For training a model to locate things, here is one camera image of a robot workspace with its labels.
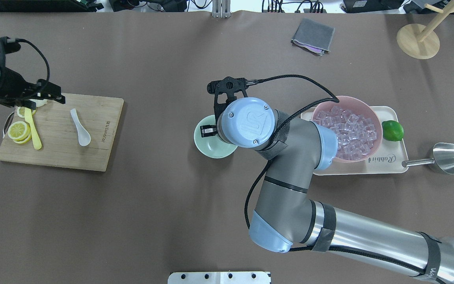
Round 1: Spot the white steamed bun toy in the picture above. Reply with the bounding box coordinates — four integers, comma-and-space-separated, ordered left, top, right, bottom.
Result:
30, 99, 48, 108

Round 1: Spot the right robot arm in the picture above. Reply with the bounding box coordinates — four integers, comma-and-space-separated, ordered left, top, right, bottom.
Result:
201, 97, 454, 284

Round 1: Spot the wooden mug tree stand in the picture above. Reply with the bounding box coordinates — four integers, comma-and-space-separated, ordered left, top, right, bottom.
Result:
396, 0, 454, 60

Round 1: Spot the grey folded cloth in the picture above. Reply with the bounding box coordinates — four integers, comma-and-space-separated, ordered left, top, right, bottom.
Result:
291, 19, 335, 56

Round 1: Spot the pile of clear ice cubes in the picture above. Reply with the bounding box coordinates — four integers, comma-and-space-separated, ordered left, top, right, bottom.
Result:
312, 106, 377, 161

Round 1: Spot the green lime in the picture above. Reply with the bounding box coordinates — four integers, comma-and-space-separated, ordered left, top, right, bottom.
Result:
381, 120, 405, 142

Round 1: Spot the mint green bowl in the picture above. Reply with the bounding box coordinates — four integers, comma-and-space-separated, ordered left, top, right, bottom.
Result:
194, 114, 238, 159

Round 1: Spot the yellow plastic knife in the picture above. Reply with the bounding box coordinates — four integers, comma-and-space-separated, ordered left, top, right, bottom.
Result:
24, 108, 43, 150

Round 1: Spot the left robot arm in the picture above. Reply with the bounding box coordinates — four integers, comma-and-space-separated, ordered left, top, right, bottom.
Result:
0, 63, 65, 109

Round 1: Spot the cream rectangular tray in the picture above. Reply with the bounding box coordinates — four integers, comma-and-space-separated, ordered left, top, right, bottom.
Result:
314, 104, 408, 176

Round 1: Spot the bamboo cutting board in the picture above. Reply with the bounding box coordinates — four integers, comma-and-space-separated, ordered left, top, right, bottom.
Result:
0, 93, 124, 172

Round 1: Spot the pink bowl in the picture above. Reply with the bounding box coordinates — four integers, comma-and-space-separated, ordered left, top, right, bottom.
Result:
309, 95, 383, 163

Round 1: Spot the bottom lemon slice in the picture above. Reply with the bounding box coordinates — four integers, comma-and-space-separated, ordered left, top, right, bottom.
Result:
13, 132, 32, 144

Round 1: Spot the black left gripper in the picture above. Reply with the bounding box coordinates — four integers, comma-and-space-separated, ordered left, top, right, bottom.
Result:
0, 67, 65, 108

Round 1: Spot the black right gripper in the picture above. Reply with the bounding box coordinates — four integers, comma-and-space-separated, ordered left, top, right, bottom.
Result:
199, 125, 218, 137

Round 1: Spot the lemon slice under knife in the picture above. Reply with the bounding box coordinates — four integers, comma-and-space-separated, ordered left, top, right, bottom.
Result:
17, 107, 36, 118

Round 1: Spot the metal ice scoop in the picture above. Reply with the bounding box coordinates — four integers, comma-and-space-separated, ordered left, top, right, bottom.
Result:
402, 142, 454, 174

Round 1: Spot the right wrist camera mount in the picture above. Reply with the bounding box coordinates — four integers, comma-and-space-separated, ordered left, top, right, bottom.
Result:
207, 76, 247, 121

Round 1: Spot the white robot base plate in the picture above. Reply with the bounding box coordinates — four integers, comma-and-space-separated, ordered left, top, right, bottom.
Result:
167, 271, 272, 284

